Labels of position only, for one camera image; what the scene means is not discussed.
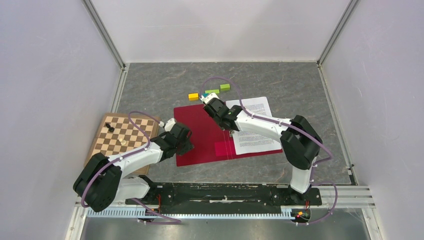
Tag red clip file folder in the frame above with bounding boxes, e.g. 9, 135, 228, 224
173, 104, 283, 167

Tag printed white paper sheets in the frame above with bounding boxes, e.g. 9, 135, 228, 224
225, 96, 282, 156

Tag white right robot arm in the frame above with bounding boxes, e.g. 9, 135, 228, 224
200, 94, 323, 204

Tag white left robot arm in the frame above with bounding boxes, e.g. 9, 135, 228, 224
72, 118, 194, 212

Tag long lime green block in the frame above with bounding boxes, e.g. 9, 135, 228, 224
204, 89, 220, 95

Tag short lime green block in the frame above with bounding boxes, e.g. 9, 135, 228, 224
220, 83, 231, 92

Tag yellow block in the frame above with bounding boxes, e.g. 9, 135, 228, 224
188, 93, 200, 101

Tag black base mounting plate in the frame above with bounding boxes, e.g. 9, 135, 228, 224
140, 182, 323, 214

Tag wooden chessboard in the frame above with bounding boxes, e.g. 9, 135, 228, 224
84, 112, 160, 175

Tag black chess piece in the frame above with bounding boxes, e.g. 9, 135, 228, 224
105, 122, 115, 133

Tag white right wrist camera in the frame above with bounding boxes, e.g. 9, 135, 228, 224
200, 93, 220, 105

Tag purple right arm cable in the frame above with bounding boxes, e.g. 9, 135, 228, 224
199, 76, 339, 227

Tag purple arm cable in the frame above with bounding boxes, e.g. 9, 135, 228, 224
199, 76, 339, 227
80, 111, 182, 225

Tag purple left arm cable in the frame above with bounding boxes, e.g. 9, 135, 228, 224
80, 111, 182, 225

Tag white comb cable duct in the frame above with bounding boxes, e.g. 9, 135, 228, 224
87, 207, 295, 220

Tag aluminium frame post left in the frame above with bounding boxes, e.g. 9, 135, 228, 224
81, 0, 126, 69

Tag aluminium frame post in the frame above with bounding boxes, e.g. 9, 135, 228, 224
316, 0, 360, 68
81, 0, 126, 69

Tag aluminium frame post right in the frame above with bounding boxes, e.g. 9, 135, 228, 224
316, 0, 360, 68

